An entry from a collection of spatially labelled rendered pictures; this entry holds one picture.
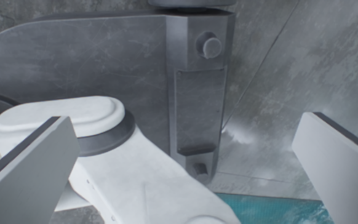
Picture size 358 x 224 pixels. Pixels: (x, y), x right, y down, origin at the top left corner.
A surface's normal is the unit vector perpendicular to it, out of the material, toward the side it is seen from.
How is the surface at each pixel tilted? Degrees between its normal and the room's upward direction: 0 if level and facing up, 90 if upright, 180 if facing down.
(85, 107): 90
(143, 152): 90
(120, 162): 90
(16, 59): 0
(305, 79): 0
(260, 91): 0
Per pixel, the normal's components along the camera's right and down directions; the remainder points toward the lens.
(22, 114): 0.00, -0.85
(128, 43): 0.22, 0.51
